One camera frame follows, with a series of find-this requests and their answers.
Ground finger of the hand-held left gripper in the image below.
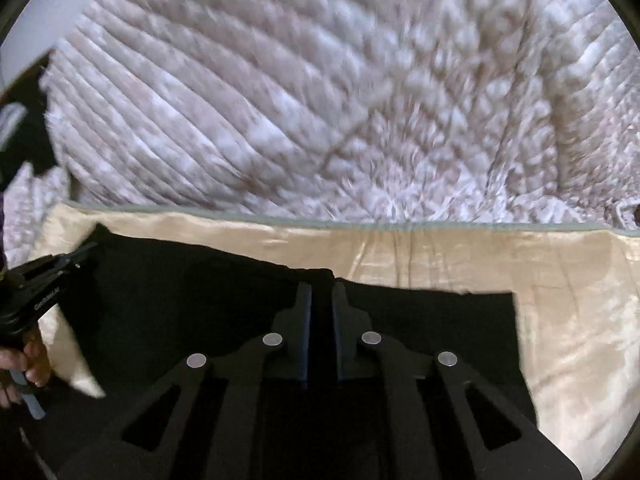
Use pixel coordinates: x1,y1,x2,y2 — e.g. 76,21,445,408
10,242,99,282

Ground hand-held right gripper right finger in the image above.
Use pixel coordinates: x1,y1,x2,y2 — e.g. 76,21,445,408
331,281,583,480

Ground beige satin blanket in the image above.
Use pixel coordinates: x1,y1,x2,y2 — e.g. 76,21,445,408
32,202,640,476

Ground person's left hand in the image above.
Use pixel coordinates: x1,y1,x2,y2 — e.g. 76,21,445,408
0,331,52,409

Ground floral quilted bedspread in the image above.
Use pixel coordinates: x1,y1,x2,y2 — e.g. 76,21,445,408
0,0,640,261

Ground black pants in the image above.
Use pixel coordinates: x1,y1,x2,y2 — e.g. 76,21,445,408
20,223,538,480

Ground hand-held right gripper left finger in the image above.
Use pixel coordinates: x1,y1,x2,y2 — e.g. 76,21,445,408
57,282,313,480

